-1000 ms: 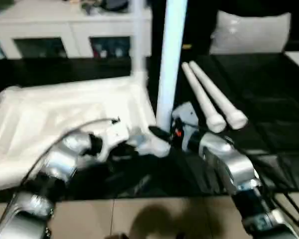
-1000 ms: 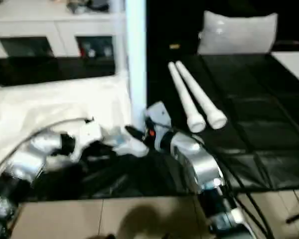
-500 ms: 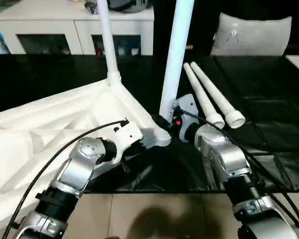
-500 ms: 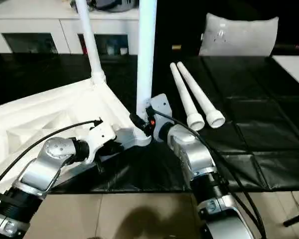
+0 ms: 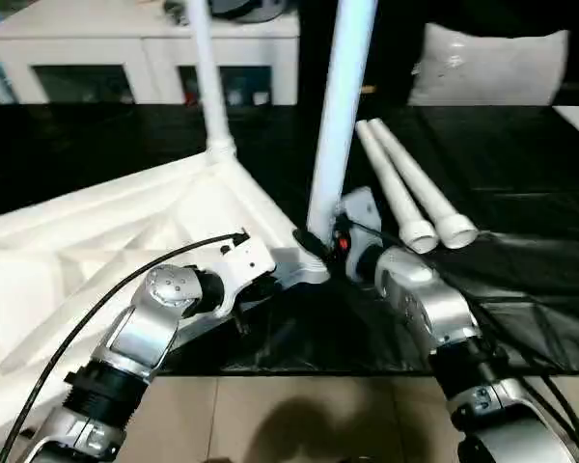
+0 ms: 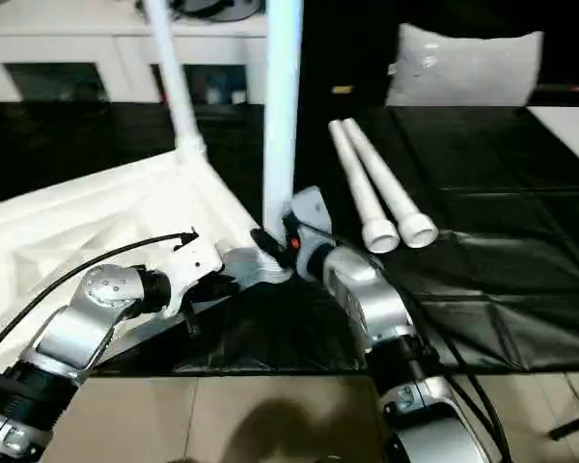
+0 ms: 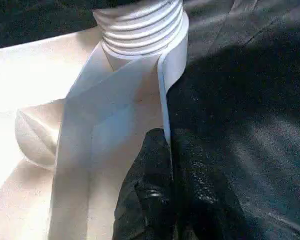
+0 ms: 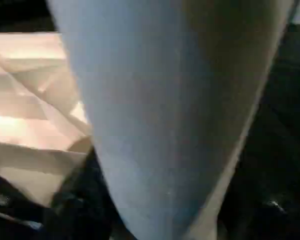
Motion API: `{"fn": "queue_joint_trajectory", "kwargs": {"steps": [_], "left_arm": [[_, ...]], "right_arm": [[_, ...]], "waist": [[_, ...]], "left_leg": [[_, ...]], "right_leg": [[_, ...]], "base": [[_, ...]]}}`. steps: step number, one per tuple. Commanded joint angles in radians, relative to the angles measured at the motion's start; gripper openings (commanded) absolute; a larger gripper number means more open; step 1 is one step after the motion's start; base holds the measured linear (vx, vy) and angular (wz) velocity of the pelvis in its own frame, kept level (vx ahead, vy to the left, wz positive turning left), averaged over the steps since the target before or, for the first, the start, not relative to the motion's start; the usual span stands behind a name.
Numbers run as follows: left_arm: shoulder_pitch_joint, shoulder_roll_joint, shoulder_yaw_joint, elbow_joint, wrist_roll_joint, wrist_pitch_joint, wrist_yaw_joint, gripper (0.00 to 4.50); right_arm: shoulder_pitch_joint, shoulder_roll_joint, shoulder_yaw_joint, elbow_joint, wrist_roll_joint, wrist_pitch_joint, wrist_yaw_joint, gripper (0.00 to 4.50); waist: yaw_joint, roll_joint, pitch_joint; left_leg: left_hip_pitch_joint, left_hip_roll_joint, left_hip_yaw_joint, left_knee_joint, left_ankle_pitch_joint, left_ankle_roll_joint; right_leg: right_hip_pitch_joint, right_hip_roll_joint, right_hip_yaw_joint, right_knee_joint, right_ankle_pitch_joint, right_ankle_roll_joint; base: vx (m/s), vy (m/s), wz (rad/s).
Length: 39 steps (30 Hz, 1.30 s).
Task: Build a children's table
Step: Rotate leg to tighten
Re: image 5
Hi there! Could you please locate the white plastic table leg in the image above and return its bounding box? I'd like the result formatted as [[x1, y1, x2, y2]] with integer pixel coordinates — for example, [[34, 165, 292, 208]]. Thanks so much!
[[369, 118, 479, 251], [306, 0, 380, 242], [187, 0, 237, 163], [355, 120, 439, 255]]

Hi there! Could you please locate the white plastic table top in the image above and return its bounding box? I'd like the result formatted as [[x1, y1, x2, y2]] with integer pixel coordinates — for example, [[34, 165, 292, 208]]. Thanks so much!
[[0, 144, 332, 425]]

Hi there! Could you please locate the black box with gold label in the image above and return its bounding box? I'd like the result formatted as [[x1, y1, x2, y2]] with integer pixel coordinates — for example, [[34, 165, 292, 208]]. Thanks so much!
[[296, 0, 426, 110]]

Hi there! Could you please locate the grey cushion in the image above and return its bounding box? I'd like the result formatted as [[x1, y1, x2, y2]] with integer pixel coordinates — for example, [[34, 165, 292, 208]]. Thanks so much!
[[407, 22, 571, 106]]

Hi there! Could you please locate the grey round container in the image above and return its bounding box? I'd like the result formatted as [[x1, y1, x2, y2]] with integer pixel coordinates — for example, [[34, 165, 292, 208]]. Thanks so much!
[[207, 0, 286, 23]]

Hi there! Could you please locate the white cabinet with glass doors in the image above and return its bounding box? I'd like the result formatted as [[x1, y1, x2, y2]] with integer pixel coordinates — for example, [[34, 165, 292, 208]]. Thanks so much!
[[0, 0, 300, 105]]

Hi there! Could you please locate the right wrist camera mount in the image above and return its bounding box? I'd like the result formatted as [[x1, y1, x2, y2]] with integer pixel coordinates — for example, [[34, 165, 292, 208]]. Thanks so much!
[[340, 186, 382, 281]]

